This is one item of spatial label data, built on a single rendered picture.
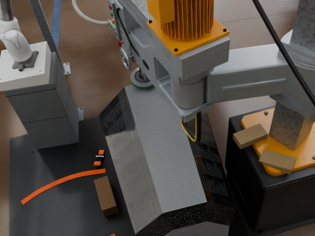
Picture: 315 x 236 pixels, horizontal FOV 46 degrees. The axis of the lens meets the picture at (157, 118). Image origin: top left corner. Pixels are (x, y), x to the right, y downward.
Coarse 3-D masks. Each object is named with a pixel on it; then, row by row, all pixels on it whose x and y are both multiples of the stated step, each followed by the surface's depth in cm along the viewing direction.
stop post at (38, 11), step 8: (32, 0) 351; (32, 8) 357; (40, 8) 359; (40, 16) 365; (40, 24) 371; (48, 32) 380; (48, 40) 387; (56, 48) 397; (64, 64) 429; (64, 72) 420
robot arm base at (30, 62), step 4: (32, 52) 294; (36, 52) 298; (32, 56) 292; (36, 56) 297; (28, 60) 290; (32, 60) 292; (16, 64) 292; (20, 64) 289; (24, 64) 290; (28, 64) 290; (32, 64) 290; (20, 68) 287
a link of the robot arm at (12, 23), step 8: (0, 0) 273; (8, 0) 275; (0, 8) 277; (8, 8) 279; (0, 16) 282; (8, 16) 282; (0, 24) 284; (8, 24) 284; (16, 24) 289; (0, 32) 287
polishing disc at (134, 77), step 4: (136, 68) 279; (132, 72) 277; (136, 72) 277; (132, 76) 274; (136, 76) 274; (132, 80) 272; (136, 80) 271; (140, 80) 271; (144, 80) 271; (148, 80) 270; (136, 84) 268; (140, 84) 268; (144, 84) 268; (148, 84) 267; (152, 84) 269
